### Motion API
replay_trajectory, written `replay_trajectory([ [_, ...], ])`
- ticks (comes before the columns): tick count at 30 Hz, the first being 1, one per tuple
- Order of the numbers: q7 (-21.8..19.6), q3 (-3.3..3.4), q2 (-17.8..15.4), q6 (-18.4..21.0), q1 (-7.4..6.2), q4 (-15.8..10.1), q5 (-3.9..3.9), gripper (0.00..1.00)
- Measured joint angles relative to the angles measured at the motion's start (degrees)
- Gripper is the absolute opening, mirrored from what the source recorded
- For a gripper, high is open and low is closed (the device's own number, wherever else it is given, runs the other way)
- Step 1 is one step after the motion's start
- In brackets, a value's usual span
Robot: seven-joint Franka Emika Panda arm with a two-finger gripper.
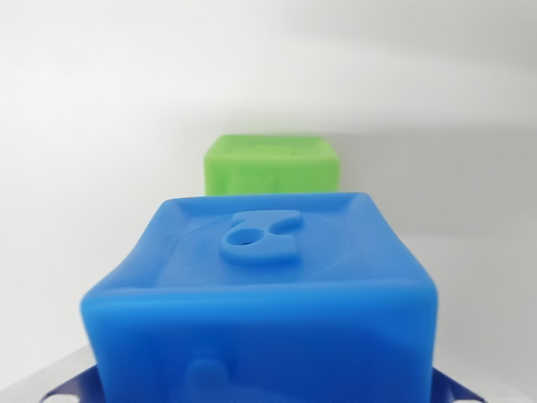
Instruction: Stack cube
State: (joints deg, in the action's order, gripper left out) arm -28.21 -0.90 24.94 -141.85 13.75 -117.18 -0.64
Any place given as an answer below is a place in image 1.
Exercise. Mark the black-padded silver gripper right finger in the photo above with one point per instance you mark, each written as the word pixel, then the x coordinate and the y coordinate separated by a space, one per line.
pixel 451 382

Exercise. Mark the blue embossed cube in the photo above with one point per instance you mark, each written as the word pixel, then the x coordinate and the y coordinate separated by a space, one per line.
pixel 260 331

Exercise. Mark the black-padded silver gripper left finger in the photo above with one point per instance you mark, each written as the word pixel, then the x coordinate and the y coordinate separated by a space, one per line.
pixel 63 384

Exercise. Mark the green embossed cube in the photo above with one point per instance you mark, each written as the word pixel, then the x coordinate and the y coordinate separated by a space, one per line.
pixel 268 168

